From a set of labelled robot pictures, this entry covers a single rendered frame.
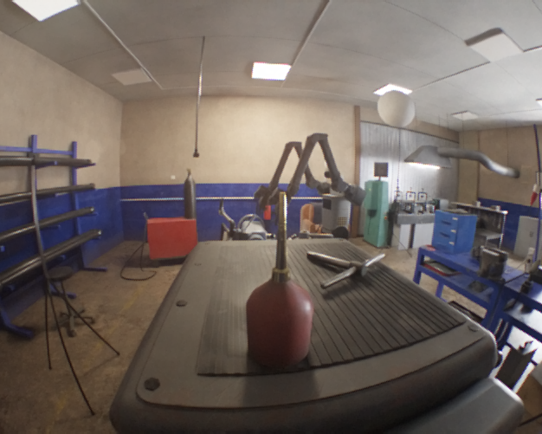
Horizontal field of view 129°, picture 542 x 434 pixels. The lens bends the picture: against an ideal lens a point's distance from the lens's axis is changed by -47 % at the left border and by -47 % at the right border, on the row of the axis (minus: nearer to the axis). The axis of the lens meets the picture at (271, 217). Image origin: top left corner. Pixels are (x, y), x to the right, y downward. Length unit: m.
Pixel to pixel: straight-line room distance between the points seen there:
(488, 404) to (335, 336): 0.22
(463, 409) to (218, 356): 0.28
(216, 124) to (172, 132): 1.04
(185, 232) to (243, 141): 2.48
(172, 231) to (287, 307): 3.96
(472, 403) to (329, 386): 0.18
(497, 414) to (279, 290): 0.29
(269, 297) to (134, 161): 5.82
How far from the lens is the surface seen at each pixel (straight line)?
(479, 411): 0.33
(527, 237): 7.21
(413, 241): 5.90
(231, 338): 0.28
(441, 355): 0.30
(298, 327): 0.21
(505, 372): 2.49
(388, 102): 4.69
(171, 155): 5.65
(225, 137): 5.49
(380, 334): 0.30
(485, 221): 4.91
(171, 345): 0.28
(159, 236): 4.13
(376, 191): 5.47
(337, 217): 1.89
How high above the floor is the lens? 1.51
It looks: 10 degrees down
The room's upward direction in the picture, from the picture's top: 1 degrees clockwise
